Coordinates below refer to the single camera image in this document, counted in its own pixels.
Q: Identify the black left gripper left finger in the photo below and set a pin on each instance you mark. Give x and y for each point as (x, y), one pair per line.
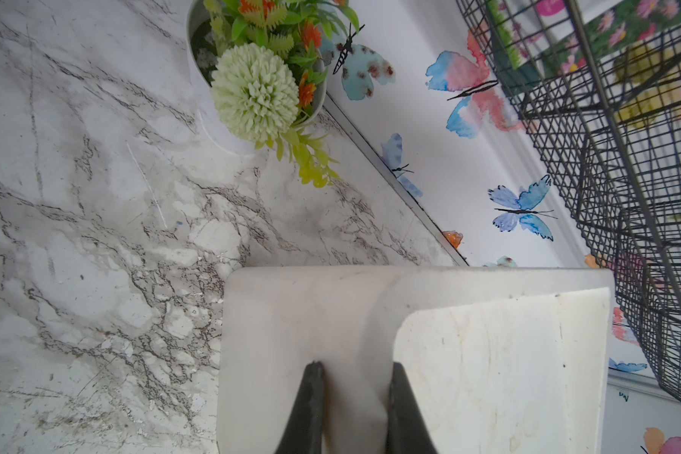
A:
(304, 430)

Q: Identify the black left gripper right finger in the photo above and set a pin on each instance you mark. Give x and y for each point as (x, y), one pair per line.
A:
(407, 431)

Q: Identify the white drawer cabinet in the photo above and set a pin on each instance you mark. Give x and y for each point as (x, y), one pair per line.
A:
(501, 360)

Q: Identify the white flower pot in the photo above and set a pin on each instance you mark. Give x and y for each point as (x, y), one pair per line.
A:
(201, 62)

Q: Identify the artificial green flower plant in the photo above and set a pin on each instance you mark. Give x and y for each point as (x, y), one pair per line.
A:
(266, 76)

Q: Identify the flower seed packet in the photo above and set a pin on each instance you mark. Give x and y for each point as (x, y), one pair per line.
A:
(536, 40)

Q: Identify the black wire wall basket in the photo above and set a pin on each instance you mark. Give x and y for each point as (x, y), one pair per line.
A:
(609, 135)

